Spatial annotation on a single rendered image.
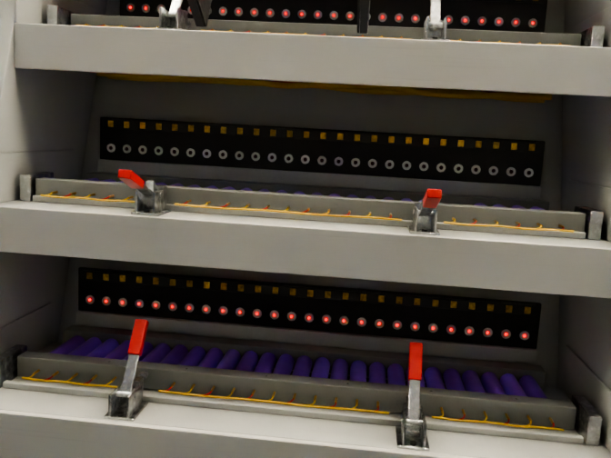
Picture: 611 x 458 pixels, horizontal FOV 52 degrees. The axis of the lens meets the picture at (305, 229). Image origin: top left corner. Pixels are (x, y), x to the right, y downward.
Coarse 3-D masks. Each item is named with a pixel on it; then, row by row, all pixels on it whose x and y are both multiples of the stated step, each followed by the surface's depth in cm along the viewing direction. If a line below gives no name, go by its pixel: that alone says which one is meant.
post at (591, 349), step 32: (576, 0) 76; (608, 0) 66; (576, 96) 74; (576, 128) 73; (608, 128) 63; (576, 160) 72; (608, 160) 62; (576, 320) 68; (608, 320) 60; (576, 352) 68; (608, 352) 59; (608, 384) 59
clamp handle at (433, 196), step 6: (426, 192) 53; (432, 192) 52; (438, 192) 52; (426, 198) 53; (432, 198) 53; (438, 198) 52; (426, 204) 55; (432, 204) 55; (420, 210) 59; (426, 210) 57; (432, 210) 57
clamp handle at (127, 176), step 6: (120, 174) 55; (126, 174) 55; (132, 174) 55; (126, 180) 55; (132, 180) 55; (138, 180) 57; (132, 186) 58; (138, 186) 57; (144, 186) 58; (150, 186) 61; (144, 192) 60; (150, 192) 60
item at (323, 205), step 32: (64, 192) 66; (96, 192) 66; (128, 192) 65; (192, 192) 65; (224, 192) 64; (256, 192) 65; (480, 224) 60; (512, 224) 62; (544, 224) 62; (576, 224) 61
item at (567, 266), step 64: (0, 192) 64; (448, 192) 75; (512, 192) 75; (576, 192) 70; (128, 256) 61; (192, 256) 60; (256, 256) 59; (320, 256) 59; (384, 256) 58; (448, 256) 57; (512, 256) 57; (576, 256) 56
